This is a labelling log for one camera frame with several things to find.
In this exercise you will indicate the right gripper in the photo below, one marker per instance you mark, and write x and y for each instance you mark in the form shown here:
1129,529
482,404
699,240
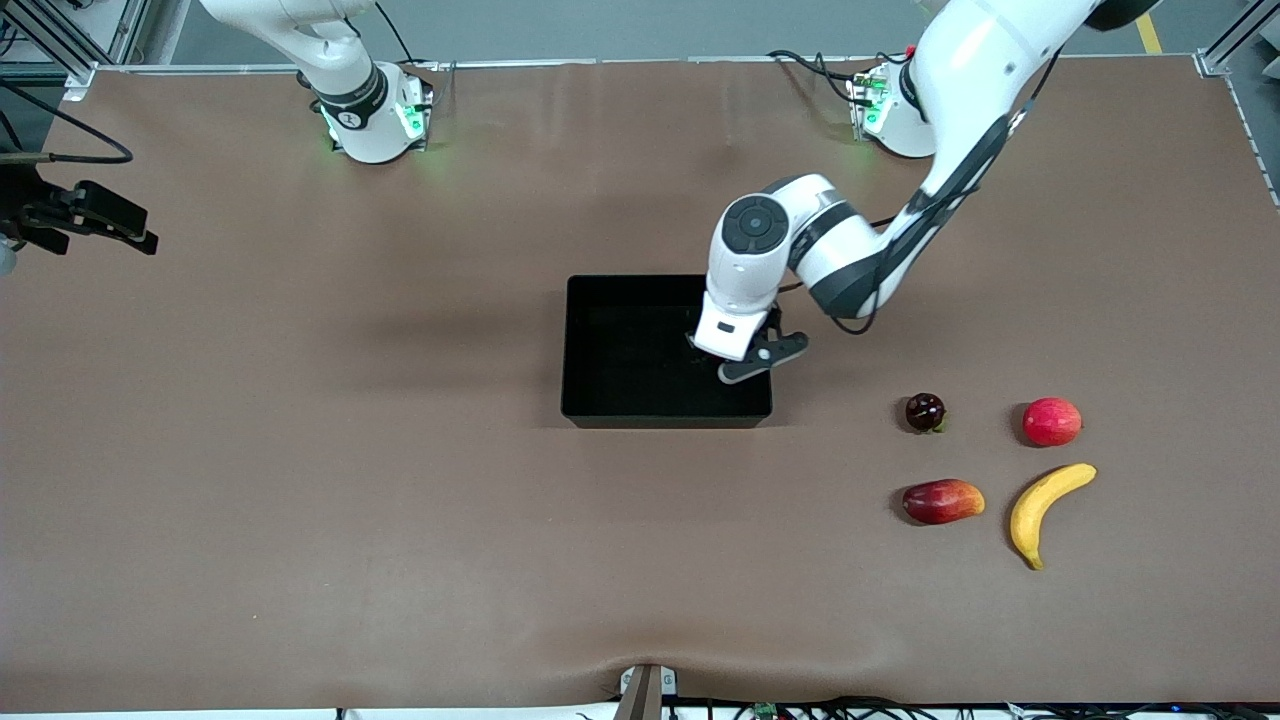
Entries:
22,203

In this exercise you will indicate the black rectangular box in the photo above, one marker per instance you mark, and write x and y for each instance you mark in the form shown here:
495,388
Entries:
620,360

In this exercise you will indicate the yellow banana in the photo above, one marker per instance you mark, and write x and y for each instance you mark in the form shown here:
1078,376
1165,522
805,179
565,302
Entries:
1030,515

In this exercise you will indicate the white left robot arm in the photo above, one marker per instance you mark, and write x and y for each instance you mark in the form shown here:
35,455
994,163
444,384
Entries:
960,60

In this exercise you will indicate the dark purple mangosteen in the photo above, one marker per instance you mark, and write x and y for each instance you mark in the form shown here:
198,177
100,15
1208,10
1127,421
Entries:
925,412

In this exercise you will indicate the red yellow mango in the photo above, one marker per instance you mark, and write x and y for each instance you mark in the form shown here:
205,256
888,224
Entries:
940,502

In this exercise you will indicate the small green circuit board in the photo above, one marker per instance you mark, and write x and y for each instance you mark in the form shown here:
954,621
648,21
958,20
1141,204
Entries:
766,711

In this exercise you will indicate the aluminium table rail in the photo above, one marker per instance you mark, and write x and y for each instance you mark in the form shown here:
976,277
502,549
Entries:
600,62

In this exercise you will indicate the metal table edge bracket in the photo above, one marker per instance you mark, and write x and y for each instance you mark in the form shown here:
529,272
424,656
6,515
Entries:
645,695

